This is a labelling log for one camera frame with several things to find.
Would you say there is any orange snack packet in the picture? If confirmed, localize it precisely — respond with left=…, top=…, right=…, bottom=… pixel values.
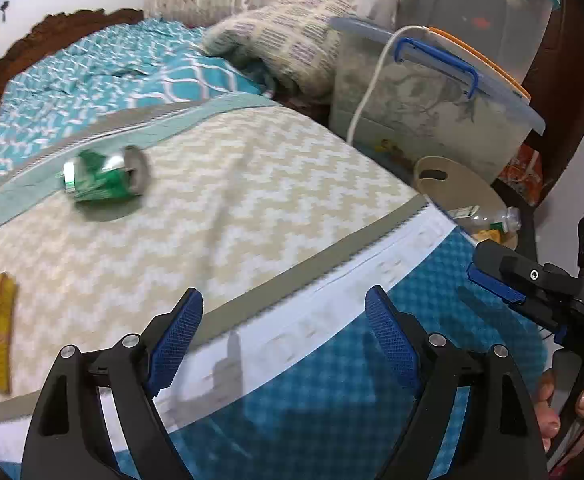
left=494, top=145, right=543, bottom=206

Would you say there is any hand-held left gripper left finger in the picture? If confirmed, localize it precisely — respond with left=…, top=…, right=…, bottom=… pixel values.
left=22, top=287, right=205, bottom=480

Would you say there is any yellow wrapper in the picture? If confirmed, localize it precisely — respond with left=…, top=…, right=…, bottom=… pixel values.
left=474, top=227, right=505, bottom=247

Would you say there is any storage box with blue handle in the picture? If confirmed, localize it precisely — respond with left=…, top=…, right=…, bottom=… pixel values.
left=329, top=16, right=547, bottom=181

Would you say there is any clear plastic bottle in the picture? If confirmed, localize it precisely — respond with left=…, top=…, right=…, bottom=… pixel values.
left=447, top=205, right=523, bottom=236

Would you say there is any beige zigzag mat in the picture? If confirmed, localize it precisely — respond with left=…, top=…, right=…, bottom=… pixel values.
left=0, top=95, right=430, bottom=421

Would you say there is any carved wooden headboard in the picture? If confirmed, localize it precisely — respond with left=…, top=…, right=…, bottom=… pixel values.
left=0, top=7, right=145, bottom=136

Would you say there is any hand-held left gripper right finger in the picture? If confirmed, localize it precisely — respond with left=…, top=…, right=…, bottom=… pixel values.
left=364, top=285, right=545, bottom=480

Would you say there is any white tablet with orange edge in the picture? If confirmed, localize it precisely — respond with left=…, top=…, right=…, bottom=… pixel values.
left=424, top=26, right=530, bottom=101

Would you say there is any crushed green can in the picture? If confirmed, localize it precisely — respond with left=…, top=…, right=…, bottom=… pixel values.
left=56, top=145, right=151, bottom=204

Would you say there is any person's right hand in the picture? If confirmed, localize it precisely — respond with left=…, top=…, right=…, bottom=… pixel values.
left=536, top=369, right=584, bottom=453

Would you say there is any white cable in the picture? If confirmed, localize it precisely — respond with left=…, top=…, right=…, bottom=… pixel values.
left=347, top=25, right=430, bottom=143

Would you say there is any teal patterned quilt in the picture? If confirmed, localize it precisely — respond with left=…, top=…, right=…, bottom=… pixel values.
left=0, top=17, right=265, bottom=201

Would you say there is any checked cream pillow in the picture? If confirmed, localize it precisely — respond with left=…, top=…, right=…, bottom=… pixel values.
left=202, top=0, right=367, bottom=106

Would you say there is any clear bin with teal lid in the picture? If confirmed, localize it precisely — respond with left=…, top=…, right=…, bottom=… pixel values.
left=394, top=0, right=560, bottom=91

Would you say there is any dark wooden door frame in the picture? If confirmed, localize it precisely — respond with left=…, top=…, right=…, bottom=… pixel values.
left=517, top=0, right=584, bottom=206

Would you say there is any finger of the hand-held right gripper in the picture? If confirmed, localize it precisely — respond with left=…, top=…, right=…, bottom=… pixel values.
left=467, top=240, right=584, bottom=333

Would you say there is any blue checked bedsheet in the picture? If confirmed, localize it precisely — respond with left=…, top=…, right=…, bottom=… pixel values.
left=112, top=225, right=548, bottom=480

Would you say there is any white mug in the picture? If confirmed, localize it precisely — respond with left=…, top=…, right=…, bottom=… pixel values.
left=354, top=0, right=400, bottom=31

